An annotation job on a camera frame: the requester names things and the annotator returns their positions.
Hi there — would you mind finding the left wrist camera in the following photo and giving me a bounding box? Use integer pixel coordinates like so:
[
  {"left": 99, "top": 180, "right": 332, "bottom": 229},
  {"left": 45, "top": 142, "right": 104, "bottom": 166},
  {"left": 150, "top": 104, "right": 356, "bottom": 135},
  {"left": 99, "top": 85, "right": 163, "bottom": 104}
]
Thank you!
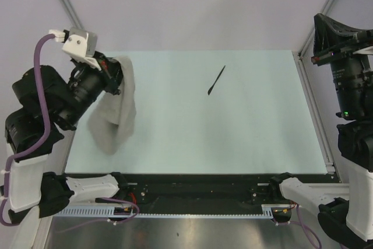
[{"left": 48, "top": 27, "right": 97, "bottom": 58}]

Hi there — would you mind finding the grey cloth napkin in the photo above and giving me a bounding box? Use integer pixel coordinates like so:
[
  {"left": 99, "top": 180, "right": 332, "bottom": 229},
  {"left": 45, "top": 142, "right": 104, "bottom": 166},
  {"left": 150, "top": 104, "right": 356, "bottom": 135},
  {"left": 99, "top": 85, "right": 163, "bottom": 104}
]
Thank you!
[{"left": 87, "top": 56, "right": 136, "bottom": 155}]

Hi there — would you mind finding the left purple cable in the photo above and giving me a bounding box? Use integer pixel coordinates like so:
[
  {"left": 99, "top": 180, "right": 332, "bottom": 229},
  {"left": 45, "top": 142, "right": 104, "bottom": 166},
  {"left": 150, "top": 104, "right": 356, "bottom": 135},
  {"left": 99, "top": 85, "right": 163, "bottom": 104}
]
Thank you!
[{"left": 0, "top": 33, "right": 140, "bottom": 234}]

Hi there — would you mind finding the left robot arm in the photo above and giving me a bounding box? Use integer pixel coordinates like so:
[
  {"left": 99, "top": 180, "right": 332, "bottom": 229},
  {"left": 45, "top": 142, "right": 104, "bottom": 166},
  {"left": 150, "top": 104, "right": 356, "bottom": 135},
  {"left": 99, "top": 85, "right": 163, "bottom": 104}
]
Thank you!
[{"left": 5, "top": 52, "right": 123, "bottom": 167}]

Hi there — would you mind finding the light blue cable duct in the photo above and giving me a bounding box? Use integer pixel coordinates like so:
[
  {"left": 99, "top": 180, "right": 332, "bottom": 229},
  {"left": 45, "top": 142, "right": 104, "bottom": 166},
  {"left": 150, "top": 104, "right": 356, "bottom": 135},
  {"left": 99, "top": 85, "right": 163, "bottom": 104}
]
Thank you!
[{"left": 54, "top": 204, "right": 275, "bottom": 219}]

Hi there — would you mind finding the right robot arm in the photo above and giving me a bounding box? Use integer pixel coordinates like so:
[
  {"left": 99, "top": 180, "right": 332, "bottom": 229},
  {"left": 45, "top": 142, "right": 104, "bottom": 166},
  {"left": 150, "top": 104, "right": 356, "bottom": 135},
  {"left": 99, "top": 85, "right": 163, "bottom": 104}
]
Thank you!
[{"left": 269, "top": 13, "right": 372, "bottom": 248}]

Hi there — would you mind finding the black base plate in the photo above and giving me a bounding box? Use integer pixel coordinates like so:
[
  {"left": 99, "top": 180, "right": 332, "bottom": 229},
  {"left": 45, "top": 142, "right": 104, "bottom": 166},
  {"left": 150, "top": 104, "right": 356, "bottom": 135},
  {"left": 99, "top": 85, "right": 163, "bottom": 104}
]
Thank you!
[{"left": 59, "top": 172, "right": 304, "bottom": 215}]

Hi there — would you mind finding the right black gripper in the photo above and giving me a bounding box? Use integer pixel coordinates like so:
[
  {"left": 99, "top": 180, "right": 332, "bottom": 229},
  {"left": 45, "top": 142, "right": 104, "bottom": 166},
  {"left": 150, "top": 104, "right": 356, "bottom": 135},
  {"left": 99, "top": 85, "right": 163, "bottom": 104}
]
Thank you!
[{"left": 307, "top": 12, "right": 373, "bottom": 114}]

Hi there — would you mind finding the right aluminium frame post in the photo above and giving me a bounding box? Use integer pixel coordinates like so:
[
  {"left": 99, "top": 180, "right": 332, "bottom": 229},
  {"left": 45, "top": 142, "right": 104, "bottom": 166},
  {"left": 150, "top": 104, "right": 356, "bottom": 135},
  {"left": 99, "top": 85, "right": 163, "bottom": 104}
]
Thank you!
[{"left": 295, "top": 0, "right": 337, "bottom": 57}]

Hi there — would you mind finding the right side aluminium rail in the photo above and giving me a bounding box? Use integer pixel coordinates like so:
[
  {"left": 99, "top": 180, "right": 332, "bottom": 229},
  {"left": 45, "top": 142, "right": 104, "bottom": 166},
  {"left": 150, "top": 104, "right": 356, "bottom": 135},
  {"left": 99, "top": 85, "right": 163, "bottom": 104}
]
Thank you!
[{"left": 293, "top": 52, "right": 336, "bottom": 174}]

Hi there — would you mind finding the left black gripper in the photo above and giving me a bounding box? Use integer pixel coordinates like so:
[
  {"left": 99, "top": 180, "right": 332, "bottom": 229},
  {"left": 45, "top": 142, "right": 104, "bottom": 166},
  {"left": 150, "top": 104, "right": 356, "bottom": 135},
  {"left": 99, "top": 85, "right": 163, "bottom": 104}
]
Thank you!
[{"left": 63, "top": 50, "right": 133, "bottom": 126}]

